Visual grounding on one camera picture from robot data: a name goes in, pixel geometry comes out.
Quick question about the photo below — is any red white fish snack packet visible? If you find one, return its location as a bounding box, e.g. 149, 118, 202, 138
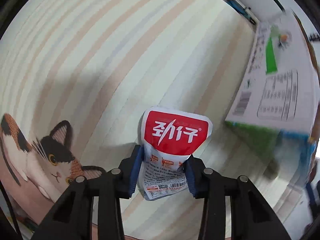
138, 107, 213, 201

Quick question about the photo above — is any cat pattern striped mat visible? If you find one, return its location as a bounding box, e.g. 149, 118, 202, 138
0, 0, 288, 240

